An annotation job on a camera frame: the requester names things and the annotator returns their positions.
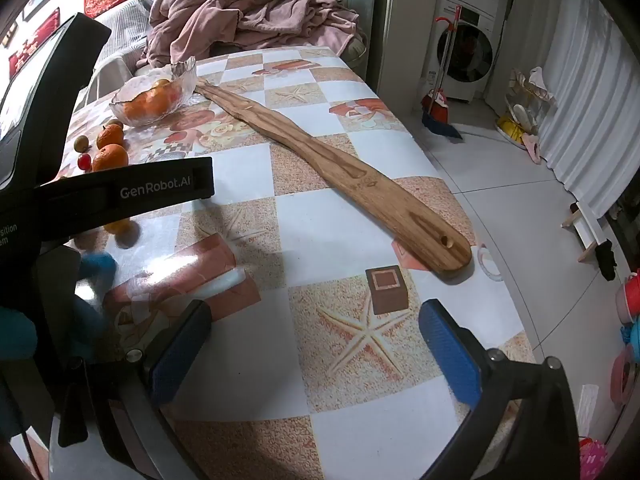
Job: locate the pink plastic basin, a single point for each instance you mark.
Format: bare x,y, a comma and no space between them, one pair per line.
629,300

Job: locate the black sock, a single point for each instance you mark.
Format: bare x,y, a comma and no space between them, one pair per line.
606,260

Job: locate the yellow slippers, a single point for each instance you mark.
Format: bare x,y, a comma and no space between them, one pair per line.
511,127

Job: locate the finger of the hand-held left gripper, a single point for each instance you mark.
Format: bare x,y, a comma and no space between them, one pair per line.
165,185

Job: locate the grey striped cushion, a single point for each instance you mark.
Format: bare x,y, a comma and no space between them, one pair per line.
122,25

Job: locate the brown longan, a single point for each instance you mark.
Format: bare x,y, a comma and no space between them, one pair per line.
81,143
131,239
114,124
86,241

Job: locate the person's left hand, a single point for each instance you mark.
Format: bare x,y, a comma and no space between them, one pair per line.
97,270

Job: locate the white tape roll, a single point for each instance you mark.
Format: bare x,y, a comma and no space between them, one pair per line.
492,267

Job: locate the blue plastic basin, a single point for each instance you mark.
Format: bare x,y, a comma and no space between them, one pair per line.
631,335

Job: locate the small white wooden stool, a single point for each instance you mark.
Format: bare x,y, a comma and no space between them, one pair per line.
587,227

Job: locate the white cabinet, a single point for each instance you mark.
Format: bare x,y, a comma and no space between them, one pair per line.
405,30

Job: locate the checkered starfish tablecloth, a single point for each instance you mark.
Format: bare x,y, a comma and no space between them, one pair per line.
300,220

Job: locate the long wooden board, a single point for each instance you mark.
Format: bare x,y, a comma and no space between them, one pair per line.
340,160

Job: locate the red cherry tomato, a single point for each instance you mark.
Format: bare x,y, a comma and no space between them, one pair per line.
84,161

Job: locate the pink slipper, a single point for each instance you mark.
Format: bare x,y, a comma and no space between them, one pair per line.
532,151

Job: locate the wooden slipper rack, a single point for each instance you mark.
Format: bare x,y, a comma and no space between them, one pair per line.
530,85

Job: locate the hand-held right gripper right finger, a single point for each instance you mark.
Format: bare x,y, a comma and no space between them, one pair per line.
447,355

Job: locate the pink blanket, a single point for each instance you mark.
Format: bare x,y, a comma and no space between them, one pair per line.
250,5

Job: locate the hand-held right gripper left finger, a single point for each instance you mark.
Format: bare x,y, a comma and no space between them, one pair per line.
177,360

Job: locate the red broom with dustpan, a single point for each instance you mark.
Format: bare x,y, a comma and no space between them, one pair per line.
440,110

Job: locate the red patterned bag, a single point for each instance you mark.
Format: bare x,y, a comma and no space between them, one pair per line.
592,460

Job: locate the small mandarin orange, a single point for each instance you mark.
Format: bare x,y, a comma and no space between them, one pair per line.
164,100
136,111
119,225
110,158
161,83
109,136

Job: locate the white washing machine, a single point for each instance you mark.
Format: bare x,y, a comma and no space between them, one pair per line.
467,45

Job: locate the light fabric sofa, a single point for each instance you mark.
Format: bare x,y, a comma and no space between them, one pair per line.
112,80

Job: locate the pile of mixed fruit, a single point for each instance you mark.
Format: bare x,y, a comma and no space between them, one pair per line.
180,72

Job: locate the white curtain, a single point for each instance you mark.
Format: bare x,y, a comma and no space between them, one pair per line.
590,85

